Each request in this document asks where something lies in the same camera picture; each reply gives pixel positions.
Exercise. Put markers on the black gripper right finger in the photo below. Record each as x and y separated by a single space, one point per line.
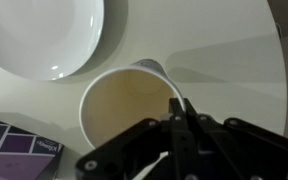
244 153

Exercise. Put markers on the white round plate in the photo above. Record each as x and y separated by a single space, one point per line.
34 33

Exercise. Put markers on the white patterned paper cup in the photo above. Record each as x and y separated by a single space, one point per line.
124 100

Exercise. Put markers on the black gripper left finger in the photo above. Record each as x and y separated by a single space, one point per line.
144 156

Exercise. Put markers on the purple patterned tissue box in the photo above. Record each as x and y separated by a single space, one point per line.
14 153

